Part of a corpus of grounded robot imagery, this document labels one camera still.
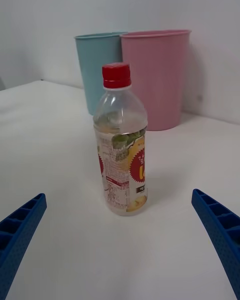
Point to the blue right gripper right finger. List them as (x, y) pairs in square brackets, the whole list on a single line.
[(222, 227)]

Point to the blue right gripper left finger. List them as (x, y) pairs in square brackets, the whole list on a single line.
[(17, 235)]

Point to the clear red-capped plastic bottle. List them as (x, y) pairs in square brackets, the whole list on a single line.
[(120, 150)]

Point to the pink plastic bin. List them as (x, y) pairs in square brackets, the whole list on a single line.
[(155, 80)]

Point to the pale blue plastic bin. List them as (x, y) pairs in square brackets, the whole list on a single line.
[(96, 70)]

